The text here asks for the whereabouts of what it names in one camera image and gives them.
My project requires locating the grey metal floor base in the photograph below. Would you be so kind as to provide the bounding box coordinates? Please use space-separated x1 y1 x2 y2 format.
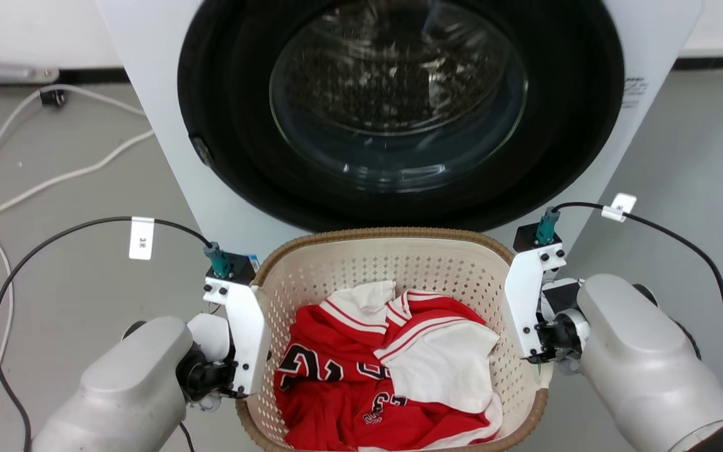
0 36 61 87

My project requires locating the white garment with red stripes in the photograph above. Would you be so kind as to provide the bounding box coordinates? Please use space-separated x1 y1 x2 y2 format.
326 280 504 450

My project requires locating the white front-load washing machine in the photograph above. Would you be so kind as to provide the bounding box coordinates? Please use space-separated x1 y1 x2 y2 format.
94 0 705 264

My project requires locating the red basketball jersey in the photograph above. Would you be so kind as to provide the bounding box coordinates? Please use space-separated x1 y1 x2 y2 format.
273 289 504 451

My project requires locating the black round washer door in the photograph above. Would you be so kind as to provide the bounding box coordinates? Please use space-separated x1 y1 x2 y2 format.
177 0 625 233

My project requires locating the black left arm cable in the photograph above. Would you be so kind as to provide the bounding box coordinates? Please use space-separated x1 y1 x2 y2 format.
0 217 214 452

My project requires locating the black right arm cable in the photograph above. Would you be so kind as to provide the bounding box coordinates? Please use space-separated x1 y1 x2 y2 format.
552 202 723 435

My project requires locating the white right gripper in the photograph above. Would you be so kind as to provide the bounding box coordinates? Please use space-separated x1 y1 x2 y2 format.
503 241 567 365

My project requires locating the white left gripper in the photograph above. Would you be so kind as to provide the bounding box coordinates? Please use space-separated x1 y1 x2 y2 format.
203 277 272 399

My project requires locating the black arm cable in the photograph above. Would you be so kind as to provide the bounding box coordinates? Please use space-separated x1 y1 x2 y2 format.
0 217 214 452
552 202 723 435

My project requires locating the white paper cable tag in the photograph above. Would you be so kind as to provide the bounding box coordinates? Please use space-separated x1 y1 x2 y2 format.
601 193 638 223
128 216 156 261

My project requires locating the cream basket with brown rim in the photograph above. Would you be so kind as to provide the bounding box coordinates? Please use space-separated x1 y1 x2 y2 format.
235 227 554 452

